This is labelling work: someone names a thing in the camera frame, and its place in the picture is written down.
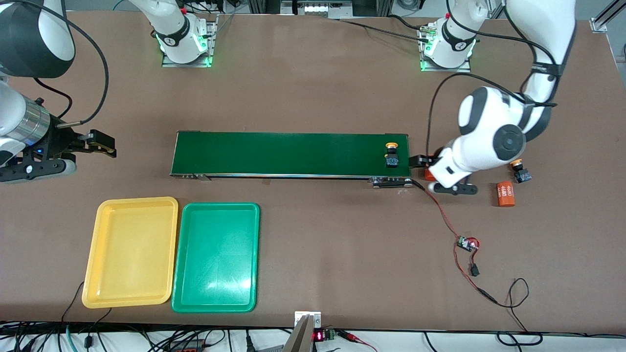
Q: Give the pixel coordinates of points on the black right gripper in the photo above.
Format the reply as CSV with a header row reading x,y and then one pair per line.
x,y
58,142

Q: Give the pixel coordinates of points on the orange 4680 cylinder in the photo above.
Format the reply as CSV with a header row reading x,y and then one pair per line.
x,y
429,175
505,194

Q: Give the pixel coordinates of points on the yellow push button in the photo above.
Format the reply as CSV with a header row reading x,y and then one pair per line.
x,y
521,173
392,160

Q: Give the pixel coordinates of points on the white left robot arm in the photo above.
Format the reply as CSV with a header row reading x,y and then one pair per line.
x,y
481,117

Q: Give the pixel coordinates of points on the small black circuit board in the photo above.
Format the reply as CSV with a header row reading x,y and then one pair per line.
x,y
465,243

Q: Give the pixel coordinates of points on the yellow plastic tray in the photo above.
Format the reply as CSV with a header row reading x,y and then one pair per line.
x,y
129,254

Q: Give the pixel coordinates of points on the black plug with red lead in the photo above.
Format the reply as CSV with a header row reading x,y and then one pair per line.
x,y
474,270

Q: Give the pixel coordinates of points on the green conveyor belt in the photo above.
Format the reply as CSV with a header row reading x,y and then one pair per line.
x,y
293,154

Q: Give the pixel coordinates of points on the green plastic tray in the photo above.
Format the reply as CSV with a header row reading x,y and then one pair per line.
x,y
215,259

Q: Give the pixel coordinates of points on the metal equipment rack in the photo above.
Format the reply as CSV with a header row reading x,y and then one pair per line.
x,y
318,7

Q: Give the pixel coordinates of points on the red clip leads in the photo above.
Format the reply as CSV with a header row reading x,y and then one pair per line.
x,y
349,335

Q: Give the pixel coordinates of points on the red digit display module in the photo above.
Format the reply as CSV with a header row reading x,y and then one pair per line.
x,y
319,336

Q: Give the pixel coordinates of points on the orange power strip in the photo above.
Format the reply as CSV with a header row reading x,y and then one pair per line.
x,y
186,348

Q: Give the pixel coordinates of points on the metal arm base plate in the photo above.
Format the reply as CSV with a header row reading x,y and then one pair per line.
x,y
186,64
447,69

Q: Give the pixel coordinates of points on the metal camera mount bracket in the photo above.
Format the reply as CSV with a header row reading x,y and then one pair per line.
x,y
305,337

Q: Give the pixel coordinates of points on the aluminium frame corner post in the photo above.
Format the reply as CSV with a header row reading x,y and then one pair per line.
x,y
599,24

